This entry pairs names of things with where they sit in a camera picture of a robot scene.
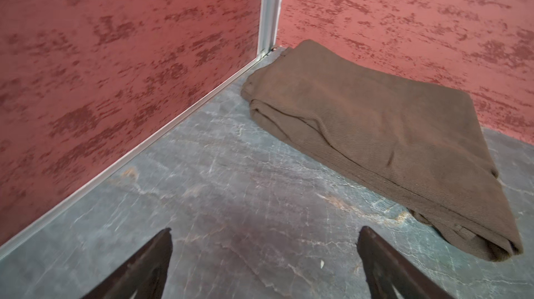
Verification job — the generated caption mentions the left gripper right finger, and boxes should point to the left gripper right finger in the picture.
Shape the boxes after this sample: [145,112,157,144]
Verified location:
[357,226,451,299]

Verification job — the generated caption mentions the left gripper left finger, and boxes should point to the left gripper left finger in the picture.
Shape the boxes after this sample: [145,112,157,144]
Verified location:
[83,228,173,298]

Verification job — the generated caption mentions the left aluminium corner post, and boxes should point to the left aluminium corner post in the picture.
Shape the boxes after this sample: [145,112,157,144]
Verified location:
[257,0,282,59]

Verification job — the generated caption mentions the brown trousers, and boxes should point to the brown trousers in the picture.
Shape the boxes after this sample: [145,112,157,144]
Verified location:
[241,40,524,261]

